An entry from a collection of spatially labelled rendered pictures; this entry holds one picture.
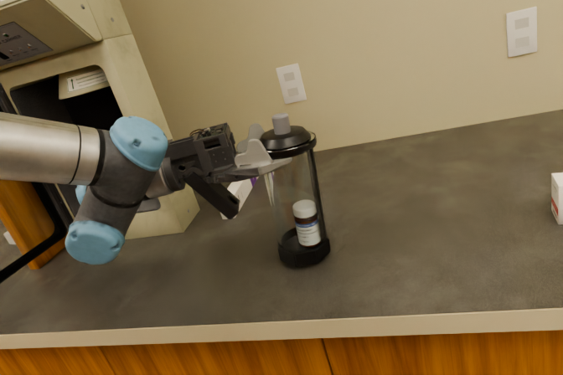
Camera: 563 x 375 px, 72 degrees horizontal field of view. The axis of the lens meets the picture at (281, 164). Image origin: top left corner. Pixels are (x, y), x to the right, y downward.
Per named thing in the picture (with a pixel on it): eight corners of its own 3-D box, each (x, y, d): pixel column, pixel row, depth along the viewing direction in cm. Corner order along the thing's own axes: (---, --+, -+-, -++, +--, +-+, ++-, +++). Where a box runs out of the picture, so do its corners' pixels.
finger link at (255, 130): (281, 115, 70) (235, 133, 66) (288, 146, 72) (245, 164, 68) (273, 114, 72) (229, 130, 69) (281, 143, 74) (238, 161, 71)
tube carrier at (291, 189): (327, 226, 78) (311, 125, 71) (337, 256, 68) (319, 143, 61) (274, 235, 79) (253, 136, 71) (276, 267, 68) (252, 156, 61)
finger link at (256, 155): (277, 138, 57) (225, 145, 61) (287, 174, 59) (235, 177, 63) (285, 130, 60) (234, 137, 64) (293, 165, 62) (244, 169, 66)
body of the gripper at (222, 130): (228, 132, 61) (155, 151, 61) (243, 181, 64) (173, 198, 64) (231, 120, 68) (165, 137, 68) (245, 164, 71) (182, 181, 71)
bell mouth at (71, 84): (90, 86, 105) (81, 66, 103) (146, 72, 100) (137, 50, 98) (42, 105, 89) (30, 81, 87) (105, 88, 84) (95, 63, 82)
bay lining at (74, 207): (126, 178, 122) (77, 68, 110) (199, 165, 115) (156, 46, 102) (75, 220, 100) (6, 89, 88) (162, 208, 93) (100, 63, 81)
